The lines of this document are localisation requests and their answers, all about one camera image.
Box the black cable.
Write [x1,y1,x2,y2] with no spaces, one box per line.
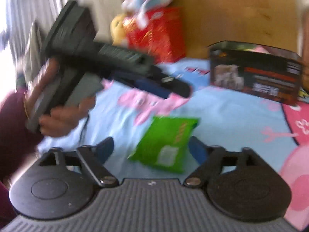
[78,114,90,146]

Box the maroon sleeved forearm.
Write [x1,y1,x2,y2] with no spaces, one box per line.
[1,90,43,228]

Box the bright green snack packet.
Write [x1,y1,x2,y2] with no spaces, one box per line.
[128,116,199,173]

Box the black milk carton box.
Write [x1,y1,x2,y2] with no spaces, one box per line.
[208,41,303,106]

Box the yellow plush chick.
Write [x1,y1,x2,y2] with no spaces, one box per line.
[110,14,128,47]

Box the red gift bag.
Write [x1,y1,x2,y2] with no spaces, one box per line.
[123,7,186,63]

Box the person's left hand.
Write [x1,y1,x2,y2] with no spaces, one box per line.
[22,58,98,138]

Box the large cardboard sheet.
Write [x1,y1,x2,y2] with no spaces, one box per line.
[173,0,299,59]

